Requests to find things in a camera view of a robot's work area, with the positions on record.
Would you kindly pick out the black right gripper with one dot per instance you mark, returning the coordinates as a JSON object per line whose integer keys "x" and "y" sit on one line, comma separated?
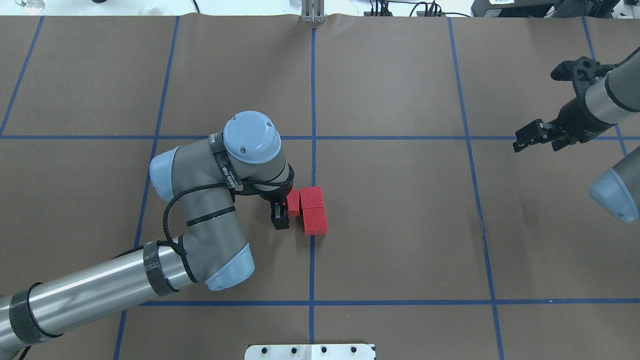
{"x": 574, "y": 116}

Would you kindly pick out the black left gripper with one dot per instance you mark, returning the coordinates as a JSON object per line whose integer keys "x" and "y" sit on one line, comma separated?
{"x": 279, "y": 216}

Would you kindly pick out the red cube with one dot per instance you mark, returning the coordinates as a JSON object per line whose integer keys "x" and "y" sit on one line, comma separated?
{"x": 293, "y": 203}
{"x": 311, "y": 197}
{"x": 314, "y": 221}

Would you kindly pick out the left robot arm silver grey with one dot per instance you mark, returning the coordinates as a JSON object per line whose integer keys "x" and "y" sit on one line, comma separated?
{"x": 203, "y": 239}

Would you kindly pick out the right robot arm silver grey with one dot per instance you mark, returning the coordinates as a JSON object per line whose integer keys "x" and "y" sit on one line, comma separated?
{"x": 605, "y": 96}

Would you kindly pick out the black printer box device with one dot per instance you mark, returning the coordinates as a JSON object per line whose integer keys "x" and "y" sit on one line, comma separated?
{"x": 511, "y": 8}

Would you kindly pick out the clear plastic lid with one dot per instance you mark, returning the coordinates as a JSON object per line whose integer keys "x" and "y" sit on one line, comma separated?
{"x": 31, "y": 7}

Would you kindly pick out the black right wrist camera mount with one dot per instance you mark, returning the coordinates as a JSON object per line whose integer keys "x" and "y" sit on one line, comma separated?
{"x": 582, "y": 73}

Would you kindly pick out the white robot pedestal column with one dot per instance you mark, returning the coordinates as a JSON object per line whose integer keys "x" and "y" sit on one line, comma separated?
{"x": 327, "y": 351}

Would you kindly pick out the aluminium frame post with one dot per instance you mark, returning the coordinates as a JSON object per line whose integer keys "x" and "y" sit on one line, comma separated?
{"x": 313, "y": 11}

